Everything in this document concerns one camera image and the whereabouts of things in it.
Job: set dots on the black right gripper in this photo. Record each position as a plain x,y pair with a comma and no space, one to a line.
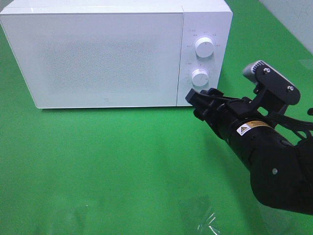
273,94

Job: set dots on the white microwave oven body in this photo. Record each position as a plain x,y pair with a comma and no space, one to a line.
210,18

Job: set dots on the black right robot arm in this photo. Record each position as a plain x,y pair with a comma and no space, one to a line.
276,149

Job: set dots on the white microwave door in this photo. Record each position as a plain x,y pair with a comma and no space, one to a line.
97,60

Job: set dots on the upper white power knob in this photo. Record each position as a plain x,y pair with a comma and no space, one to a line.
204,47

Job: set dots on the white timer knob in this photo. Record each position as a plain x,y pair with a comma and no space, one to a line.
200,77

